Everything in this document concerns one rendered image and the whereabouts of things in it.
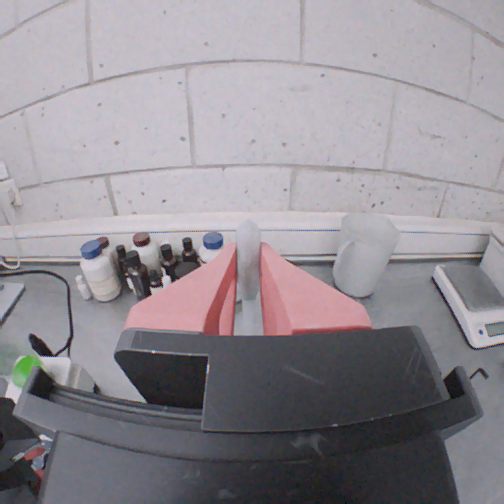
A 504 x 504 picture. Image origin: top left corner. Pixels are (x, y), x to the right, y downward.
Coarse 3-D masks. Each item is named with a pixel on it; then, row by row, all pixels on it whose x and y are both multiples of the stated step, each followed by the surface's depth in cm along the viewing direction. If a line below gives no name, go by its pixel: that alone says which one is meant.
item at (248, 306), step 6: (246, 234) 11; (240, 294) 14; (246, 300) 13; (252, 300) 13; (246, 306) 14; (252, 306) 14; (246, 312) 14; (252, 312) 14; (246, 318) 14; (252, 318) 14; (246, 324) 15; (252, 324) 15; (246, 330) 15; (252, 330) 15
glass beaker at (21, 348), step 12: (12, 336) 24; (0, 348) 22; (12, 348) 24; (24, 348) 25; (0, 360) 22; (12, 360) 24; (24, 360) 22; (36, 360) 24; (0, 372) 20; (12, 372) 20; (24, 372) 22; (48, 372) 26; (12, 384) 21
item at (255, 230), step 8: (256, 224) 11; (256, 232) 11; (256, 240) 11; (256, 248) 11; (256, 256) 11; (256, 264) 12; (256, 272) 12; (256, 280) 12; (256, 288) 13; (248, 296) 13
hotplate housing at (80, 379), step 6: (78, 366) 32; (72, 372) 31; (78, 372) 32; (84, 372) 33; (72, 378) 30; (78, 378) 31; (84, 378) 33; (90, 378) 34; (72, 384) 29; (78, 384) 30; (84, 384) 32; (90, 384) 34; (84, 390) 31; (90, 390) 33; (42, 438) 22; (48, 438) 22
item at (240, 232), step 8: (240, 224) 11; (248, 224) 11; (240, 232) 11; (240, 240) 11; (248, 240) 11; (240, 248) 11; (248, 248) 11; (240, 256) 11; (248, 256) 11; (240, 264) 12; (248, 264) 11; (240, 272) 12; (248, 272) 12; (240, 280) 12; (248, 280) 12; (240, 288) 13; (248, 288) 12
